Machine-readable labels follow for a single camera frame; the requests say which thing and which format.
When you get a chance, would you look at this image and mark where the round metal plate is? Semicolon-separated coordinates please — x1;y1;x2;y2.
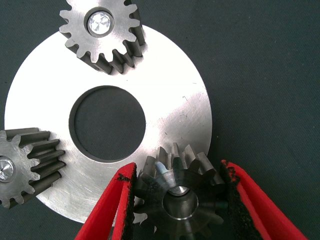
4;23;213;225

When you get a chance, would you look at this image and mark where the dark grey table cloth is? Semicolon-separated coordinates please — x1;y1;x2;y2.
0;0;320;240

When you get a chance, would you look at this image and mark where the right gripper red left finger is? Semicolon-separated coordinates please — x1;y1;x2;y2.
74;162;138;240

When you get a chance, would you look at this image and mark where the small steel bevel gear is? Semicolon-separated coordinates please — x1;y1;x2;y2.
133;141;227;240

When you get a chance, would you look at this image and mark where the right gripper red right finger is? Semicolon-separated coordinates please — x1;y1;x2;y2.
219;159;310;240

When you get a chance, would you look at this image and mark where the steel pinion gear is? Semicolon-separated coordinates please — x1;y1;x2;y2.
0;127;67;209
59;0;147;75

